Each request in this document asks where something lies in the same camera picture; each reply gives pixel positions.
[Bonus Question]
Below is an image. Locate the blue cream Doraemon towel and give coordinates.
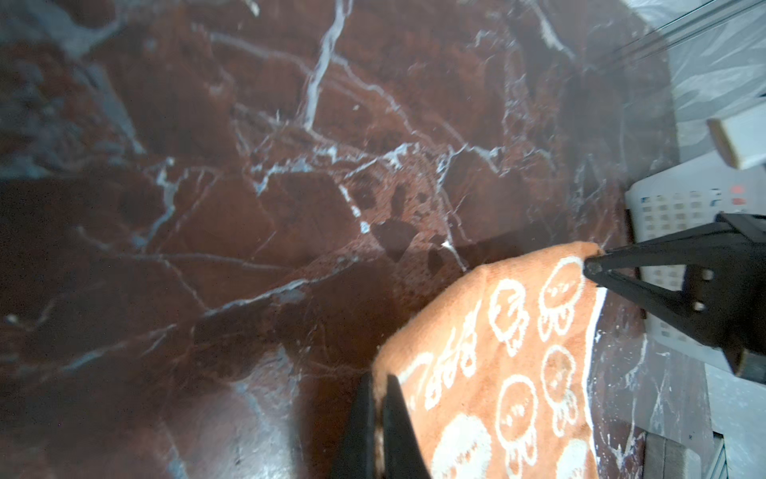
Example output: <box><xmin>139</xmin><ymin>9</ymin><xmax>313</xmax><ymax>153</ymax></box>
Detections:
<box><xmin>706</xmin><ymin>102</ymin><xmax>765</xmax><ymax>170</ymax></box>

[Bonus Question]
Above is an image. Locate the orange patterned towel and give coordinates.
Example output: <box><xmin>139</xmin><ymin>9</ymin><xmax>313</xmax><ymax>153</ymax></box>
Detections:
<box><xmin>372</xmin><ymin>241</ymin><xmax>606</xmax><ymax>478</ymax></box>

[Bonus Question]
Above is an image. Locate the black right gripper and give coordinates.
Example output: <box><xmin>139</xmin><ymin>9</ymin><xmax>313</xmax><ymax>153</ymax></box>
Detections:
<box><xmin>584</xmin><ymin>213</ymin><xmax>765</xmax><ymax>383</ymax></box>

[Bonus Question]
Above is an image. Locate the white plastic basket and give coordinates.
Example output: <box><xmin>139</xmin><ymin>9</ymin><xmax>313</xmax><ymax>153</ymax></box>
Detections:
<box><xmin>624</xmin><ymin>152</ymin><xmax>765</xmax><ymax>372</ymax></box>

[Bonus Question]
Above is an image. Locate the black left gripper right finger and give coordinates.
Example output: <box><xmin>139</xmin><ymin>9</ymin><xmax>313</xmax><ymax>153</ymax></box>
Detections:
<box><xmin>382</xmin><ymin>374</ymin><xmax>431</xmax><ymax>479</ymax></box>

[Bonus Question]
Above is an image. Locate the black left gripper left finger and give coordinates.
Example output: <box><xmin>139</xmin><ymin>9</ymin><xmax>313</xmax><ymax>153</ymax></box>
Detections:
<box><xmin>330</xmin><ymin>372</ymin><xmax>376</xmax><ymax>479</ymax></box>

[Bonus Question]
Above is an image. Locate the grey stone block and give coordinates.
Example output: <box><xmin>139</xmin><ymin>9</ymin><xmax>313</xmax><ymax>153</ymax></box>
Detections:
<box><xmin>642</xmin><ymin>433</ymin><xmax>702</xmax><ymax>479</ymax></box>

